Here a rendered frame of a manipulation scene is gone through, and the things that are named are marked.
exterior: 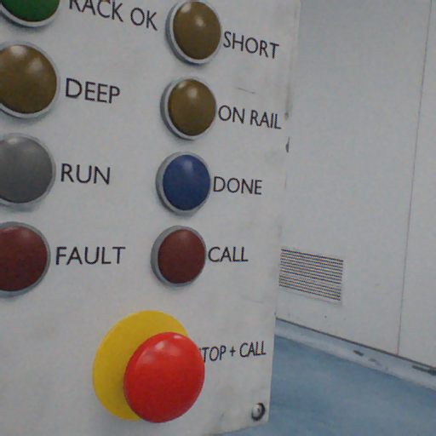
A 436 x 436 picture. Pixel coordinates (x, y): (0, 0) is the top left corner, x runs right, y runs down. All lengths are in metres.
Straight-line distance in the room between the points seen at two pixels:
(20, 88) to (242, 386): 0.19
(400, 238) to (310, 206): 0.70
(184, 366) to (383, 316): 3.43
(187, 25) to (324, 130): 3.71
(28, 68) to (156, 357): 0.13
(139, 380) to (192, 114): 0.12
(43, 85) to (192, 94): 0.07
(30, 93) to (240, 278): 0.14
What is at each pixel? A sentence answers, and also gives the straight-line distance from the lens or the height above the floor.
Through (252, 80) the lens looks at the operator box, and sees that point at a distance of 0.32.
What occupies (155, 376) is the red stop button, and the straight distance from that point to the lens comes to 0.27.
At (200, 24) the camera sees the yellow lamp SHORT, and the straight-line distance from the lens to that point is 0.30.
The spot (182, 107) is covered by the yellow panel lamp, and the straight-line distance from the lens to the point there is 0.29.
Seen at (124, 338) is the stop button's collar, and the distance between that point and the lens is 0.29.
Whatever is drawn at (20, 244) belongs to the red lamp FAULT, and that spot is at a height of 0.95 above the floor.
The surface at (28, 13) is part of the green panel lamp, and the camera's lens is 0.26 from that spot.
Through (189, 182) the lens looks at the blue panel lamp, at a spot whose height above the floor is 0.98.
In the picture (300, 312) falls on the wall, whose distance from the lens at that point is 4.11.
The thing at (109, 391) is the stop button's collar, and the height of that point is 0.88.
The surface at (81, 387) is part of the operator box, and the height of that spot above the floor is 0.88.
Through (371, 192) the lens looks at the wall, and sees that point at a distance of 3.72.
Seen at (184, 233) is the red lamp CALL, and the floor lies 0.95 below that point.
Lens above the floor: 0.98
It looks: 3 degrees down
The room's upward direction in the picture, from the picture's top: 4 degrees clockwise
